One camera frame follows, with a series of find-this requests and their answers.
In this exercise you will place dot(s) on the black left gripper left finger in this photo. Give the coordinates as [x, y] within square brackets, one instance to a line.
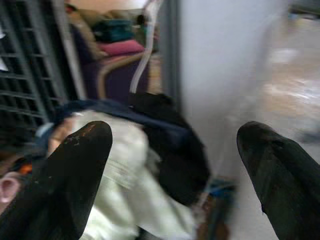
[67, 180]

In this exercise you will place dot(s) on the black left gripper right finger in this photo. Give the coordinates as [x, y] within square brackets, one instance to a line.
[282, 182]

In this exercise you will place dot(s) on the white washing machine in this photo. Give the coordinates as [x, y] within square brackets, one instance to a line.
[220, 82]

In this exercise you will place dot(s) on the cream white garment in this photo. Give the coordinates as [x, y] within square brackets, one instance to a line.
[132, 180]

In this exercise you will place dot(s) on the dark navy garment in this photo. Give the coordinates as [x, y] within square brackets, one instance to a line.
[140, 117]

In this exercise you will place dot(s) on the black garment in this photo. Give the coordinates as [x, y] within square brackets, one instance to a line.
[182, 160]

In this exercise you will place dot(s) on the purple sofa with beige trim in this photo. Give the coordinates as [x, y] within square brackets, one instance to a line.
[117, 77]

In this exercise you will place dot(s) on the pink cushion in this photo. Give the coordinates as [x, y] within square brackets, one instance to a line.
[122, 47]

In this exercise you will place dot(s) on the teal folded cloth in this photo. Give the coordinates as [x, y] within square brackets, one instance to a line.
[112, 31]

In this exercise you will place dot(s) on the grey door frame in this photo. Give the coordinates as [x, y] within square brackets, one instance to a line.
[170, 47]

